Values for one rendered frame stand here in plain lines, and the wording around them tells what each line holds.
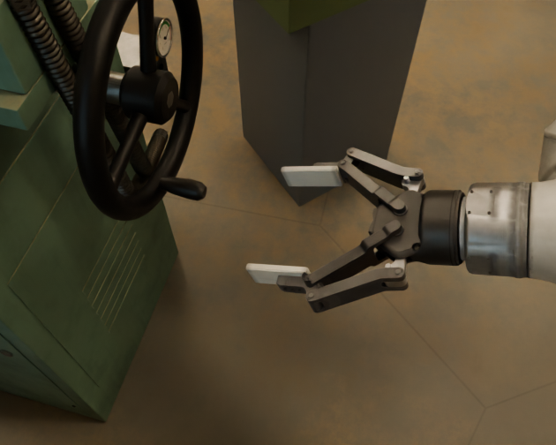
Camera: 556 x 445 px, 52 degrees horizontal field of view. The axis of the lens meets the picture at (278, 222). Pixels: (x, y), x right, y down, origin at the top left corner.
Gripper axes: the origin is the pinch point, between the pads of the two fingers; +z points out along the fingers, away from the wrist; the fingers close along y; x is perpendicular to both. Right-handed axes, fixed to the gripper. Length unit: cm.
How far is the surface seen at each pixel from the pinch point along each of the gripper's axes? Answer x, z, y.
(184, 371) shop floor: 61, 46, -1
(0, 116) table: -21.3, 21.5, 3.4
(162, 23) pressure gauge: -6.1, 28.0, -33.4
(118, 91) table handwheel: -15.6, 15.6, -6.0
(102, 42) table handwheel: -25.1, 8.1, -0.9
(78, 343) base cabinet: 27, 47, 8
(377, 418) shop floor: 76, 5, -3
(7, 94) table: -22.6, 20.5, 1.7
